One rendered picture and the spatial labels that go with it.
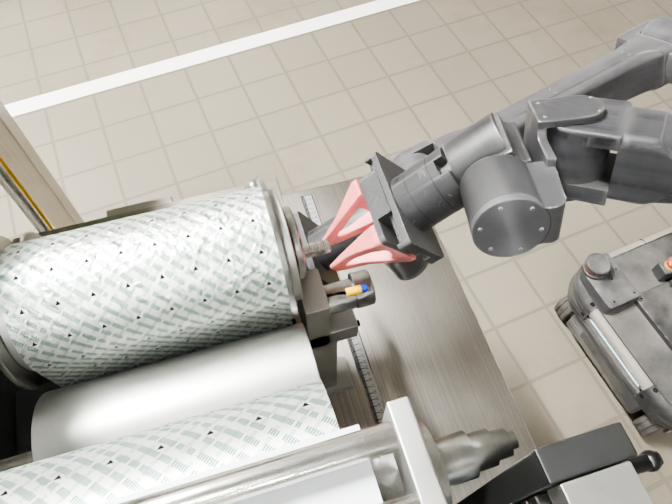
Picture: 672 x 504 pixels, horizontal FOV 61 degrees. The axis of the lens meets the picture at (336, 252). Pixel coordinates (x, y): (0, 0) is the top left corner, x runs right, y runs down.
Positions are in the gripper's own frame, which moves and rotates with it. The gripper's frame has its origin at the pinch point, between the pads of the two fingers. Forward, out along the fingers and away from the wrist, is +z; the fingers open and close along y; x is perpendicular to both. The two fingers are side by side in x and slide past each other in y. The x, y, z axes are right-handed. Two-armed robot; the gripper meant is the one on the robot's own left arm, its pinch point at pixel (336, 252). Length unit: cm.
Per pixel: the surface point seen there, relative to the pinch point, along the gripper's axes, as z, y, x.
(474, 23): -6, 167, -176
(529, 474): -14.0, -24.9, 11.6
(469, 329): 5.1, -1.0, -41.1
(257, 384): 8.8, -10.6, 5.7
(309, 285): 5.2, -0.8, -1.5
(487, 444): -9.9, -22.2, 5.6
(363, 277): 1.1, -1.1, -5.8
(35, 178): 87, 76, -17
